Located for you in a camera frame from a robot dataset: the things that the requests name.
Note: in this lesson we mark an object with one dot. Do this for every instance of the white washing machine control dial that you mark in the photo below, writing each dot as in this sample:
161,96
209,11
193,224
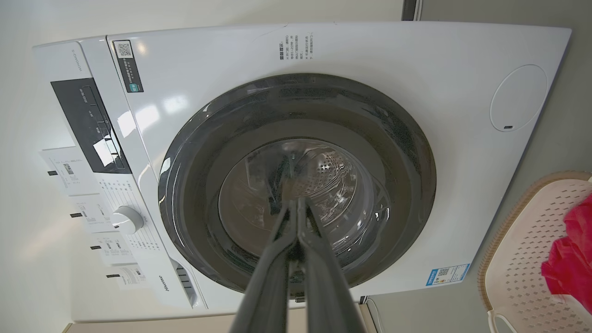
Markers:
127,219

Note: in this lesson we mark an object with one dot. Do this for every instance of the white front-load washing machine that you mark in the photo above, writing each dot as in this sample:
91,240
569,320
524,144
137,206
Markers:
370,60

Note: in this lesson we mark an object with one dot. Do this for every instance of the white paper instruction sheet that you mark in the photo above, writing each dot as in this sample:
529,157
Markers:
113,247
132,276
92,213
64,169

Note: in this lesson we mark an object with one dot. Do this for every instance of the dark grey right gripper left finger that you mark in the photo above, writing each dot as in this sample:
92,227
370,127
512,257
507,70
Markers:
268,282

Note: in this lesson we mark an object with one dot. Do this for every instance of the dark round washing machine door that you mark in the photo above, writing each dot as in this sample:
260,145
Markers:
393,152

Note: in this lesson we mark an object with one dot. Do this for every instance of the red garment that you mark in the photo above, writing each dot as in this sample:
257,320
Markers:
571,259

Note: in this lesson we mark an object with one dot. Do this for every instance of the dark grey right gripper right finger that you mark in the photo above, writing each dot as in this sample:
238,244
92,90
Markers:
328,286

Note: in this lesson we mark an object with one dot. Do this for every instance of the beige perforated laundry basket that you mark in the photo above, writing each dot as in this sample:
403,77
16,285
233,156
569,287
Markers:
518,259

